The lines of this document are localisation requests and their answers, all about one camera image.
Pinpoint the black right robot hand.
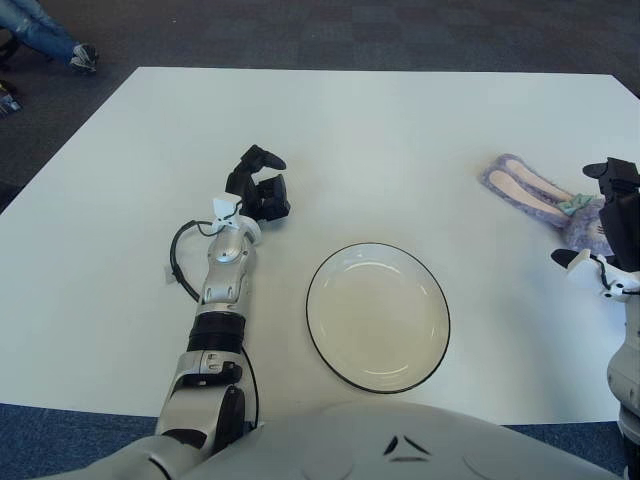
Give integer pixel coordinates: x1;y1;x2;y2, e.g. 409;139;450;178
550;157;640;274

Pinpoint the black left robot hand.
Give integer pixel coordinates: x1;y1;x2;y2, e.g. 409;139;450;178
223;144;292;232

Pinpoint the purple plush bunny doll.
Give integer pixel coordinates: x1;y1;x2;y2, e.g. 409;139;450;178
480;153;614;256

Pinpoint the white plate black rim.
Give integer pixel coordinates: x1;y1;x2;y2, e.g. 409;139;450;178
305;242;451;396

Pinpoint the grey sneaker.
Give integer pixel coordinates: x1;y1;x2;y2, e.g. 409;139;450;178
69;43;100;75

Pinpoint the grey robot torso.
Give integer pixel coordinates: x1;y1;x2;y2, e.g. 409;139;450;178
64;402;626;480

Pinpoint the blue jeans leg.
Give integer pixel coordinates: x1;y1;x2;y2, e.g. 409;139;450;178
0;0;76;66

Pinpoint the white left wrist mount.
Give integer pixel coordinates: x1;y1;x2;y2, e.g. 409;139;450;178
212;195;244;234

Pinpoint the white wrist mount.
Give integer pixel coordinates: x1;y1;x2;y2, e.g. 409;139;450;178
564;249;640;301
212;195;244;234

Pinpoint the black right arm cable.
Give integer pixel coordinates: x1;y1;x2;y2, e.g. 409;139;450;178
594;253;640;297

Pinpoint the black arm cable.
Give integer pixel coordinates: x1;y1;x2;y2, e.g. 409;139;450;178
594;253;640;297
169;219;261;431

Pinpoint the white right wrist mount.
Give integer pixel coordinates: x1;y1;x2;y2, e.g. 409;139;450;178
564;249;640;301

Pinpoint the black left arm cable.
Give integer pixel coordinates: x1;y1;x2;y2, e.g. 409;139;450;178
169;219;261;431

